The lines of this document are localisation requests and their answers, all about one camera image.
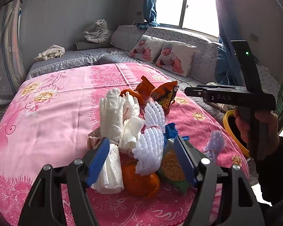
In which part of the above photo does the orange snack wrapper bundle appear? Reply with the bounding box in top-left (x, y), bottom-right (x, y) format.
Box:
top-left (135, 76), bottom-right (155, 99)

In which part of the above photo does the person's right forearm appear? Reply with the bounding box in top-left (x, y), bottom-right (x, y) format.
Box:
top-left (255, 137), bottom-right (283, 205)

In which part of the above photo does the yellow rimmed trash bin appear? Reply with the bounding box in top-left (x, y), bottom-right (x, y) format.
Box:
top-left (223, 110), bottom-right (251, 159)

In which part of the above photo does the person's right hand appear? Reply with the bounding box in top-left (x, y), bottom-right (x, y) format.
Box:
top-left (234, 107), bottom-right (280, 160)

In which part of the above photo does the blue curtain right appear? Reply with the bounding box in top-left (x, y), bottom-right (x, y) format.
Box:
top-left (215, 0), bottom-right (243, 86)

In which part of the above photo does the blue curtain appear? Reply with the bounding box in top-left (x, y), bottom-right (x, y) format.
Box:
top-left (136, 0), bottom-right (159, 31)
top-left (215, 0), bottom-right (243, 86)

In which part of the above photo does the lavender foam net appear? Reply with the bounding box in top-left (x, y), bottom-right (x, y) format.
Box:
top-left (203, 131), bottom-right (225, 163)

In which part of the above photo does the grey quilted sofa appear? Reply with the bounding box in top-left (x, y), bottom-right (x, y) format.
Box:
top-left (26, 25), bottom-right (229, 90)

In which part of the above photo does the green noodle snack packet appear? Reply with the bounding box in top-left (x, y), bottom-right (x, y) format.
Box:
top-left (157, 136), bottom-right (206, 194)

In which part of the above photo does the pink floral bedsheet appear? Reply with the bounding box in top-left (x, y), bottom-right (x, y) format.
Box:
top-left (0, 62), bottom-right (251, 226)

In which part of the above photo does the blue plastic scrap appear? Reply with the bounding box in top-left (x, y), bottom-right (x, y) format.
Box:
top-left (164, 122), bottom-right (178, 145)

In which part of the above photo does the red yellow snack bag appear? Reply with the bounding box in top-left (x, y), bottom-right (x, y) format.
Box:
top-left (150, 81), bottom-right (178, 114)

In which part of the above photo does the right baby print pillow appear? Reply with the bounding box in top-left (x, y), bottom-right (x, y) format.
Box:
top-left (155, 41), bottom-right (197, 77)

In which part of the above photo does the baby print pillow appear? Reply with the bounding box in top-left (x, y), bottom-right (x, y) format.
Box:
top-left (155, 41), bottom-right (197, 77)
top-left (129, 35), bottom-right (165, 63)

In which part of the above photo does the orange peel front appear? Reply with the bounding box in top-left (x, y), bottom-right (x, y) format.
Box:
top-left (122, 159), bottom-right (160, 199)

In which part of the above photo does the orange peel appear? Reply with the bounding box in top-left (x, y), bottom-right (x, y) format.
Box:
top-left (120, 88), bottom-right (146, 106)
top-left (122, 159), bottom-right (160, 199)

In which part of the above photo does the orange peel back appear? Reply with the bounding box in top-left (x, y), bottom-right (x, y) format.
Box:
top-left (120, 88), bottom-right (146, 106)

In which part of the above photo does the window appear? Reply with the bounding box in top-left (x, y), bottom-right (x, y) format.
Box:
top-left (156, 0), bottom-right (219, 37)

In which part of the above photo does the left baby print pillow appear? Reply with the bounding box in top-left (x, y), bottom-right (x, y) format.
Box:
top-left (129, 35), bottom-right (165, 63)

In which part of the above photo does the white plastic glove bundle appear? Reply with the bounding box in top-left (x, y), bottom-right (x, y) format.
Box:
top-left (99, 88), bottom-right (140, 144)

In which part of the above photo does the blue curtain left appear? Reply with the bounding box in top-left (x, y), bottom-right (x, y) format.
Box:
top-left (136, 0), bottom-right (159, 31)

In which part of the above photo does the striped cloth covered cabinet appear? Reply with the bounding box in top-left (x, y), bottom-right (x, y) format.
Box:
top-left (0, 0), bottom-right (26, 106)

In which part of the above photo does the crumpled cream cloth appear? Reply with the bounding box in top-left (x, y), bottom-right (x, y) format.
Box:
top-left (34, 44), bottom-right (65, 62)

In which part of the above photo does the white tiger plush toy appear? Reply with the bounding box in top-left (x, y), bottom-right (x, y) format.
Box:
top-left (83, 18), bottom-right (112, 44)

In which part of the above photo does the grey flat cushion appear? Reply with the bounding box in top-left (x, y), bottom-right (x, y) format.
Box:
top-left (75, 41), bottom-right (113, 50)

